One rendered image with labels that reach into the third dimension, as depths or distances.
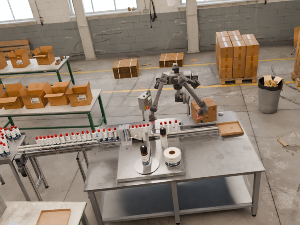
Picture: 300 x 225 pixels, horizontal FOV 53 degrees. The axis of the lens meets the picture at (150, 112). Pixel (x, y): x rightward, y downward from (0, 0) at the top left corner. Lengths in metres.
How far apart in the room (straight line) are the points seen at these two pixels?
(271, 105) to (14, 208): 4.59
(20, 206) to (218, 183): 2.53
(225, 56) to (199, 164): 3.73
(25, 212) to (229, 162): 2.41
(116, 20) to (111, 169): 6.12
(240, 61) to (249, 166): 3.76
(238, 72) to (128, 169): 4.25
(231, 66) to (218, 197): 3.69
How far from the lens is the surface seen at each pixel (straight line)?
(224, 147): 3.99
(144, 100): 3.87
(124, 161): 3.84
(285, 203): 4.56
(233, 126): 4.36
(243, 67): 7.17
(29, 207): 3.84
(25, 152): 4.52
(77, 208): 3.58
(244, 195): 4.25
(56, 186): 5.17
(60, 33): 9.92
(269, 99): 6.04
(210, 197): 4.19
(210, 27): 9.11
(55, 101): 5.68
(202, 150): 3.93
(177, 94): 4.41
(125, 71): 7.98
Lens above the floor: 3.33
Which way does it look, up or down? 32 degrees down
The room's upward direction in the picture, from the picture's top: 8 degrees counter-clockwise
